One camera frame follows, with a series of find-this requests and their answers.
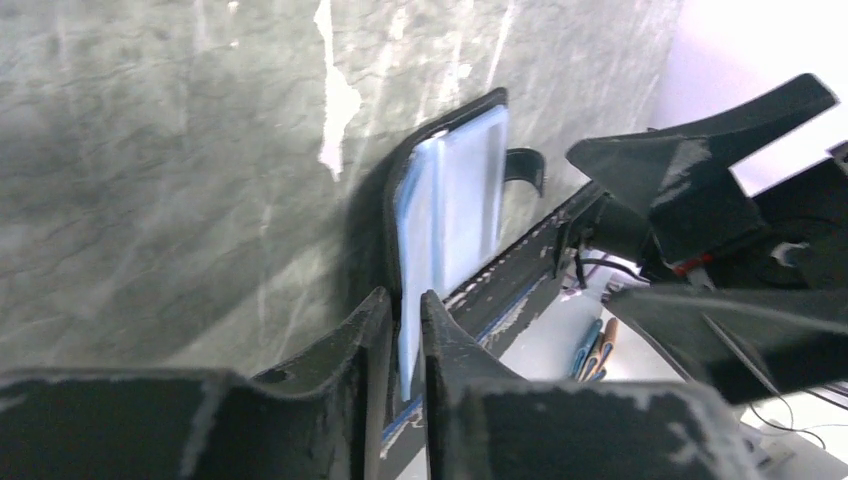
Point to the black leather card holder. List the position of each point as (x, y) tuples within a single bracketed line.
[(442, 209)]

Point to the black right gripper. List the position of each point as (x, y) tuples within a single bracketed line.
[(747, 344)]

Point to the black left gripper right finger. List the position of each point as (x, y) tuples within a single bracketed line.
[(484, 421)]

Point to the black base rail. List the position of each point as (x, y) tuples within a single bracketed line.
[(494, 306)]

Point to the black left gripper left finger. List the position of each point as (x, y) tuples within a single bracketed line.
[(318, 415)]

